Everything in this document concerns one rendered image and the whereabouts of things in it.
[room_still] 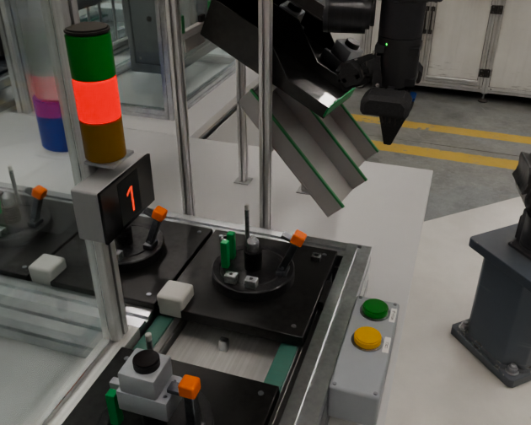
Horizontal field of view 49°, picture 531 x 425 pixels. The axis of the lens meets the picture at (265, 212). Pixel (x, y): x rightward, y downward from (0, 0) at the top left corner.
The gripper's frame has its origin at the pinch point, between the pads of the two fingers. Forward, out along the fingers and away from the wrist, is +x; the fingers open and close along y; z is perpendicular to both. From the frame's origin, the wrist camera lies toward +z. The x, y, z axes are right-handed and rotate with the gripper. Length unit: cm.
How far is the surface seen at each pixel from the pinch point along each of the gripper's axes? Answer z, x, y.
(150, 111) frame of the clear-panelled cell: 86, 37, -80
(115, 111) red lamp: 29.1, -6.7, 24.5
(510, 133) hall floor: -50, 125, -330
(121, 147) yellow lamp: 29.1, -2.0, 24.2
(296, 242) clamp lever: 11.7, 19.4, 6.0
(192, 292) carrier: 26.7, 27.6, 13.3
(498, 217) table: -23, 40, -49
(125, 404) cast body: 22, 22, 41
